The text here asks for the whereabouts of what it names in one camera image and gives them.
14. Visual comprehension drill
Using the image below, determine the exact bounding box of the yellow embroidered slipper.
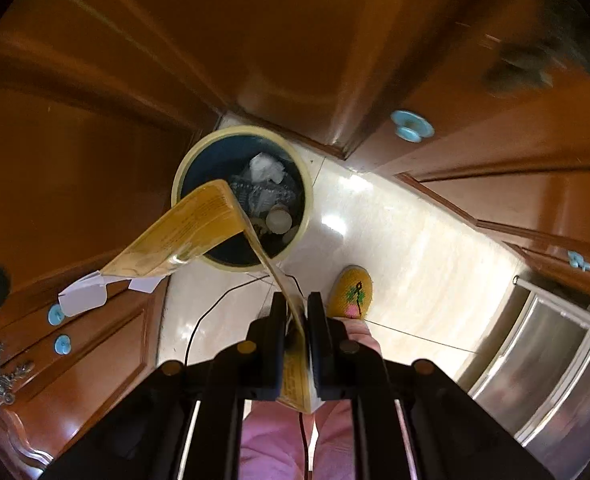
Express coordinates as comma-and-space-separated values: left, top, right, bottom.
327, 265, 374, 321

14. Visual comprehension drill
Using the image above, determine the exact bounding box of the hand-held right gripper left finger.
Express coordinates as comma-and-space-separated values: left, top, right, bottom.
40, 291, 288, 480

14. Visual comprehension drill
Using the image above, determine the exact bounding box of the person's pink trouser leg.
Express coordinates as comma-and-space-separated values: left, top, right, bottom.
237, 317, 386, 480

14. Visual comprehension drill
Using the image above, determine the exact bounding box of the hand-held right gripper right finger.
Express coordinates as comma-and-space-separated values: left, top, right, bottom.
307, 291, 556, 480

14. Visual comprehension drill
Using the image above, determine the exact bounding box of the yellow plastic wrapper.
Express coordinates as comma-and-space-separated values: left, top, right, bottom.
57, 179, 320, 413

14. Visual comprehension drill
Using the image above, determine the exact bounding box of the white plastic bag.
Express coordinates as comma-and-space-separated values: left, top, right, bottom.
247, 152, 288, 183

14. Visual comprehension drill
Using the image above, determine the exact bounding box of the thin black cable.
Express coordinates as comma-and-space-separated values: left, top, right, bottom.
185, 272, 476, 480

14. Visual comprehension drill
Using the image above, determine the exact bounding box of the round cream trash bin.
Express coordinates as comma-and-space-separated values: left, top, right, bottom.
171, 125, 313, 273

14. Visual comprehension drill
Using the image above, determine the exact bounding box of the small plastic bottle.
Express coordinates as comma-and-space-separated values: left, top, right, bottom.
265, 207, 296, 236

